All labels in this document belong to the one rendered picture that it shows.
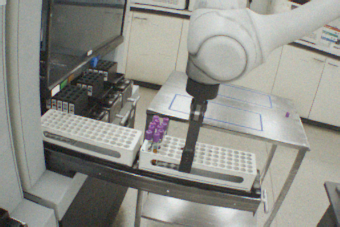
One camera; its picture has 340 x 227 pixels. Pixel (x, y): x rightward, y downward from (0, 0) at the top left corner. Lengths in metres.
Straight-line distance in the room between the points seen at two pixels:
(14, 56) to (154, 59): 2.59
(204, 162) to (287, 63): 2.46
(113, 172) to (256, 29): 0.51
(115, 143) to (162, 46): 2.37
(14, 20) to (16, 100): 0.18
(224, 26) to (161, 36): 2.64
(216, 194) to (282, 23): 0.46
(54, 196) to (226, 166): 0.45
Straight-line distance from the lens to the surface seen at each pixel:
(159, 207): 1.45
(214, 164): 0.77
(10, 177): 0.73
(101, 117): 1.00
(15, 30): 0.63
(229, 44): 0.43
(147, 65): 3.18
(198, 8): 0.63
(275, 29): 0.51
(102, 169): 0.81
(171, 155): 0.77
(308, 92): 3.29
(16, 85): 0.66
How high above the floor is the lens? 1.30
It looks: 27 degrees down
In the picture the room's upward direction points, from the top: 10 degrees clockwise
